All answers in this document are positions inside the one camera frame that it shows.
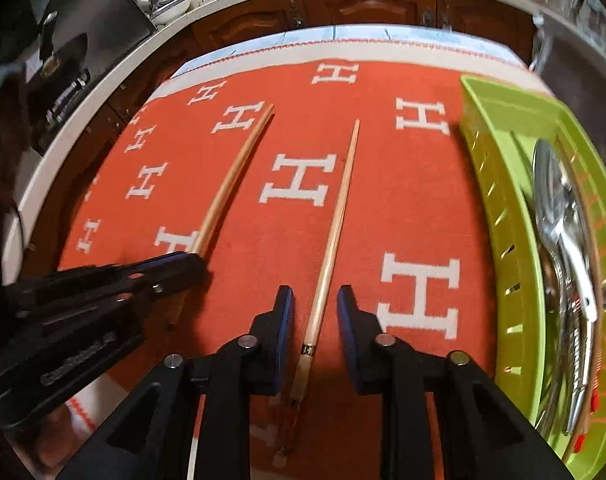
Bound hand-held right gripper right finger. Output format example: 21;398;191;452
337;284;574;480

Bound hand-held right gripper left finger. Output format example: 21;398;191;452
70;285;296;480

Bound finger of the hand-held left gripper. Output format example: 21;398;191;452
5;252;207;307
13;276;207;332

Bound wooden chopstick tan end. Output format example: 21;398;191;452
273;119;361;463
165;103;276;331

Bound green plastic utensil tray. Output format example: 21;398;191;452
458;74;606;480

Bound large hammered-handle metal spoon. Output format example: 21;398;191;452
532;139;594;436

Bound orange letter-pattern blanket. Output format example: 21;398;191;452
58;37;554;480

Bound gas stove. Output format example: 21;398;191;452
43;70;94;127

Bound black frying pan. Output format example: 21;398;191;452
30;10;96;111

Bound white bowl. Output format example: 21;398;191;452
148;0;191;26

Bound stainless steel splash panel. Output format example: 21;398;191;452
13;0;156;61

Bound light blue printed tablecloth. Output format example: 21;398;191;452
170;27;526;78

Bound brown wooden cabinets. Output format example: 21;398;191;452
98;0;538;126

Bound stainless steel cabinet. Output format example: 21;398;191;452
530;10;606;126

